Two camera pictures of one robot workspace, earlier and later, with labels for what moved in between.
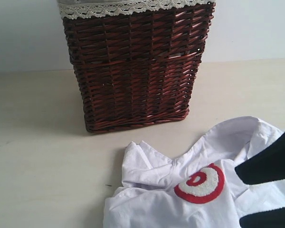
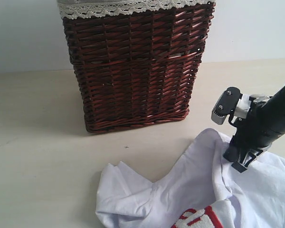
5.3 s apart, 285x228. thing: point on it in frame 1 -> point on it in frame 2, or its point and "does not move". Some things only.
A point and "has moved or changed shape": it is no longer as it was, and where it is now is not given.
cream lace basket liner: [70, 9] does not move
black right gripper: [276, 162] -> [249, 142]
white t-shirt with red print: [197, 187] has moved or changed shape
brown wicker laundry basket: [137, 68] does not move
